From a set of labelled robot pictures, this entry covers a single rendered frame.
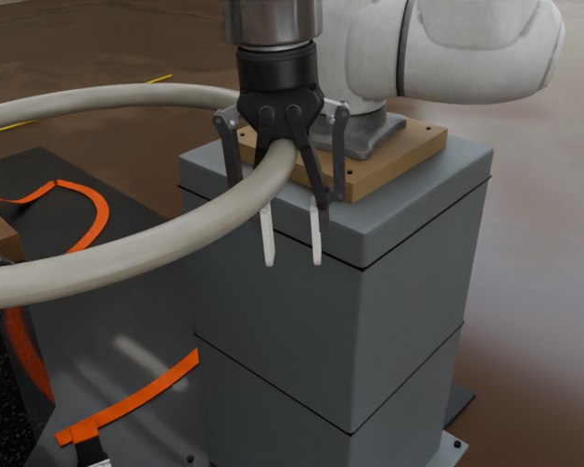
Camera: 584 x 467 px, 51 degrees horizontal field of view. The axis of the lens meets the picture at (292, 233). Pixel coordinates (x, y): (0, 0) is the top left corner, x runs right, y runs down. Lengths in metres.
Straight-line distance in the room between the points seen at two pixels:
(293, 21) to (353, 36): 0.40
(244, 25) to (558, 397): 1.49
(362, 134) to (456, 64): 0.19
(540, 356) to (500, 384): 0.19
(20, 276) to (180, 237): 0.11
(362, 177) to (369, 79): 0.15
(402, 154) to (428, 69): 0.15
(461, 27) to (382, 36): 0.11
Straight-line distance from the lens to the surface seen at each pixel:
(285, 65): 0.56
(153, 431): 1.65
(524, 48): 0.92
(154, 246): 0.46
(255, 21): 0.55
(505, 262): 2.34
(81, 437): 1.61
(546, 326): 2.08
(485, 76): 0.93
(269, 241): 0.66
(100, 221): 2.53
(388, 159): 0.98
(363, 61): 0.95
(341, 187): 0.63
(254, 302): 1.09
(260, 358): 1.16
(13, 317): 1.19
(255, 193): 0.52
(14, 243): 2.35
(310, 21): 0.56
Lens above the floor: 1.24
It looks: 31 degrees down
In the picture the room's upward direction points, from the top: straight up
